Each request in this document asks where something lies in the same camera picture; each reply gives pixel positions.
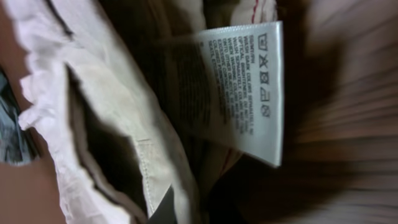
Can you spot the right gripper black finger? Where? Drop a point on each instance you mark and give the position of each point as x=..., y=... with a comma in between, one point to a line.
x=165, y=213

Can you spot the beige khaki shorts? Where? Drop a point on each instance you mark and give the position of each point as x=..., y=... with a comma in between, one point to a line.
x=134, y=97

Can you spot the black garment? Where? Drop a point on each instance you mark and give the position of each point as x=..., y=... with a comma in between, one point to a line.
x=17, y=147

